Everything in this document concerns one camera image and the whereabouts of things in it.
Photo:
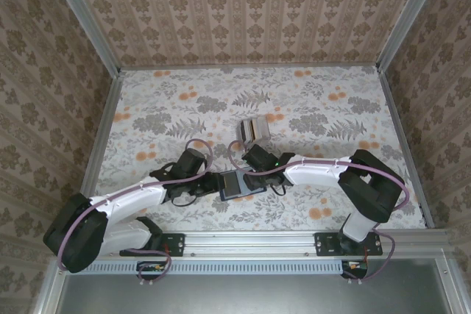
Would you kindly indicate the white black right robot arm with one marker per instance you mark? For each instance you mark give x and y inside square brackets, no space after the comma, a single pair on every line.
[312,174]

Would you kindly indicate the thin aluminium table edge rail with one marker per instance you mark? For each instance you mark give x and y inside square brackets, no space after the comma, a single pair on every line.
[250,68]

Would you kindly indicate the blue credit card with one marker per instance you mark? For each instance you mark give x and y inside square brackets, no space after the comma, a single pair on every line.
[259,192]

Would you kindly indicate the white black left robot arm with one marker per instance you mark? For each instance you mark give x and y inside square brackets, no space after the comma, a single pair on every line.
[136,198]

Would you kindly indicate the clear acrylic card holder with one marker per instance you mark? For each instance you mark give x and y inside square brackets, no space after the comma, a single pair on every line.
[263,128]

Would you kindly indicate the aluminium table side rail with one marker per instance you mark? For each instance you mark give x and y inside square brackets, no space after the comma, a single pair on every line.
[104,126]
[399,126]

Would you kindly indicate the aluminium mounting rail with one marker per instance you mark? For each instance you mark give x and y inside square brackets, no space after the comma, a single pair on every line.
[250,242]

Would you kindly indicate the aluminium frame post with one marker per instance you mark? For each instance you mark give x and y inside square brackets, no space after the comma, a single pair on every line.
[84,9]
[411,9]

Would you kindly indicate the grey metal sheet panel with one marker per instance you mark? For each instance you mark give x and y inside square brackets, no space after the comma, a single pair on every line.
[250,295]

